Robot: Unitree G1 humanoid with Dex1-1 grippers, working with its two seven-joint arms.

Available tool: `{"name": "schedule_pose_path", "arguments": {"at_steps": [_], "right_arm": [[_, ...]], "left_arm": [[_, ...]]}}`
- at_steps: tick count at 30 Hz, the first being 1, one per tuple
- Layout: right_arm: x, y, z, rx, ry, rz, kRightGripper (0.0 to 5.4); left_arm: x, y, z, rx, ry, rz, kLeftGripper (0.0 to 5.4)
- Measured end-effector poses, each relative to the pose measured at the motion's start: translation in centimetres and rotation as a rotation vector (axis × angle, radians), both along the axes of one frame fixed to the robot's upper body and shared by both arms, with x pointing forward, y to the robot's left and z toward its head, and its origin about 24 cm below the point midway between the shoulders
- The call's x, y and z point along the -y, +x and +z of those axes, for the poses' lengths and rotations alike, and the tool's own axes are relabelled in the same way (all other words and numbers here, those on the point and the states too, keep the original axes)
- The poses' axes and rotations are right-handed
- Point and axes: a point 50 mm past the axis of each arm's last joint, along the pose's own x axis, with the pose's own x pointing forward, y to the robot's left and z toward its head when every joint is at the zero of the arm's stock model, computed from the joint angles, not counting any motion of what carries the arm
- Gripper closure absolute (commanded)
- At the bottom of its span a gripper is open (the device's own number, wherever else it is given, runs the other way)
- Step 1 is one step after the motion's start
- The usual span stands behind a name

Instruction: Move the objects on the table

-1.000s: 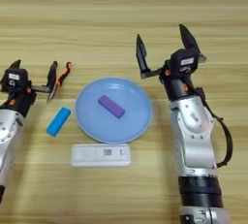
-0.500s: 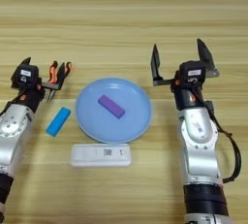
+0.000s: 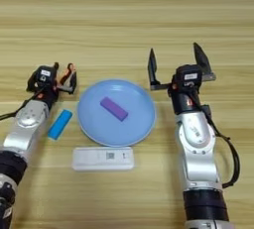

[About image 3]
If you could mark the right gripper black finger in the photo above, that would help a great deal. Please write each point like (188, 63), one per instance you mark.
(203, 62)
(152, 69)

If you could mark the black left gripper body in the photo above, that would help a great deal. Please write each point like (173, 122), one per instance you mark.
(48, 95)

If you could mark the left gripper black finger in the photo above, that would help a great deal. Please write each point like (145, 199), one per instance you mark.
(72, 82)
(31, 82)

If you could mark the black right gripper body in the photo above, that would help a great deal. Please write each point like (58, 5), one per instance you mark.
(185, 100)

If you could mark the orange black needle-nose pliers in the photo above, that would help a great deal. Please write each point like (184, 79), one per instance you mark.
(67, 72)

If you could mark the purple rectangular block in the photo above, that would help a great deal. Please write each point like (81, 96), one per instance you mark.
(114, 109)

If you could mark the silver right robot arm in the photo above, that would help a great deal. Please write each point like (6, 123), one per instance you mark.
(195, 147)

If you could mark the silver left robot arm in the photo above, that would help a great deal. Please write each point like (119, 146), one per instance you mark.
(26, 120)

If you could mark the left gripper small black box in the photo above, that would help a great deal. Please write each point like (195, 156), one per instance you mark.
(45, 74)

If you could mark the gripper small black box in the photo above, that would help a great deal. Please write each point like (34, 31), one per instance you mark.
(188, 76)
(45, 74)

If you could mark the right gripper small black box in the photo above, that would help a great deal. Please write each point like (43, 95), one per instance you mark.
(188, 76)

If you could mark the cyan rectangular block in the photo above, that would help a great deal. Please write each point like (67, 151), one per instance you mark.
(59, 124)

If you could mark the light blue round plate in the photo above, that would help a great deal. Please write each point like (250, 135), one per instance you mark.
(132, 130)

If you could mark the white rectangular device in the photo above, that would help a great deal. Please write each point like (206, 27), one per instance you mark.
(89, 158)

